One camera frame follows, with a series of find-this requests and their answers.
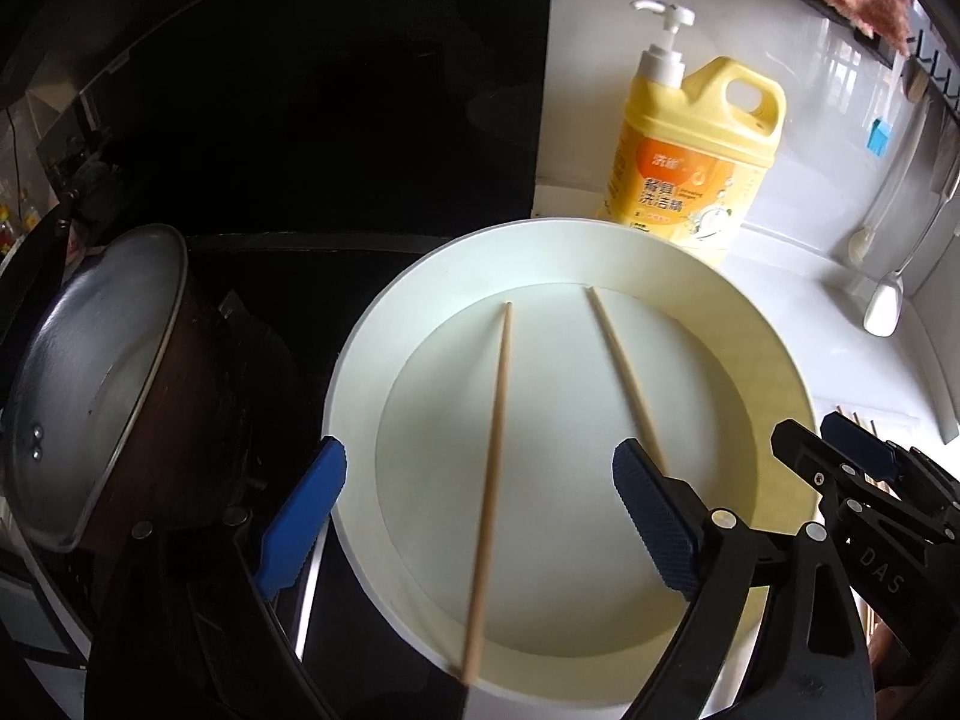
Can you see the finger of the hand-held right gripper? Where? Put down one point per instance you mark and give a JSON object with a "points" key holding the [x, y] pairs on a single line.
{"points": [[802, 450], [862, 446]]}

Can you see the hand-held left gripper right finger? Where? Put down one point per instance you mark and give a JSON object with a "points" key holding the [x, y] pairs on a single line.
{"points": [[660, 521]]}

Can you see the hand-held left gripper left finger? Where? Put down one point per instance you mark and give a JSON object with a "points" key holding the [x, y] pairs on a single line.
{"points": [[300, 525]]}

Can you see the white round bowl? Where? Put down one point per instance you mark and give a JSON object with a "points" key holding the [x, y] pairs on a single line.
{"points": [[562, 465]]}

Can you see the metal spatula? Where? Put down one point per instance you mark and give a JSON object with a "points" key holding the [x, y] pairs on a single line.
{"points": [[883, 307]]}

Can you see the dark cooking pot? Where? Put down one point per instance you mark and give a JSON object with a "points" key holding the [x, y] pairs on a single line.
{"points": [[187, 390]]}

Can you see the black stove top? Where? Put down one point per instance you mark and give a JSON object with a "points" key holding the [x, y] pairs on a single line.
{"points": [[300, 277]]}

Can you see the metal wok pan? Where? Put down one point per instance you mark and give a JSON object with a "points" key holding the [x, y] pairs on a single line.
{"points": [[82, 390]]}

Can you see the yellow dish soap pump bottle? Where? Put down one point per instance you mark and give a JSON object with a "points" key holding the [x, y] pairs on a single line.
{"points": [[675, 180]]}

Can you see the black induction cooktop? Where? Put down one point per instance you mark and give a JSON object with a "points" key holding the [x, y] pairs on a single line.
{"points": [[300, 90]]}

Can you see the black wall rack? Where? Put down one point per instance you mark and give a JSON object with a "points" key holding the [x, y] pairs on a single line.
{"points": [[934, 67]]}

